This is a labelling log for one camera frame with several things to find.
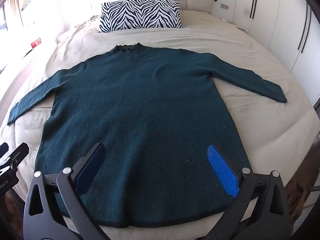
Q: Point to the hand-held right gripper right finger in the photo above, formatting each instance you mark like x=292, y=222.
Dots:
x=222, y=170

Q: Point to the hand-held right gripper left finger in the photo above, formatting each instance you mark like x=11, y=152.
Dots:
x=93, y=162

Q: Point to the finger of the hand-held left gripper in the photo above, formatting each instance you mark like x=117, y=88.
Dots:
x=15, y=156

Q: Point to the dark teal knit sweater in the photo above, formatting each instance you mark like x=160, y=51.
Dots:
x=150, y=110

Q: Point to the beige bed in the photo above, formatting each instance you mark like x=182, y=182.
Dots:
x=262, y=130

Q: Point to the brown paper bag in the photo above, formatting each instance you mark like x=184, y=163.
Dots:
x=297, y=200

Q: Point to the red box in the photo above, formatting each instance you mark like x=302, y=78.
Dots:
x=35, y=43

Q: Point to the light curtain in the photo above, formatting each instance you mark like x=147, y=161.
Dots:
x=21, y=2

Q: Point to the zebra print pillow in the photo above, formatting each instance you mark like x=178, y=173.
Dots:
x=141, y=16

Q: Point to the white wardrobe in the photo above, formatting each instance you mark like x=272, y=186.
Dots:
x=277, y=17

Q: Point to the white wall socket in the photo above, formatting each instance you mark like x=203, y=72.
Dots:
x=224, y=6

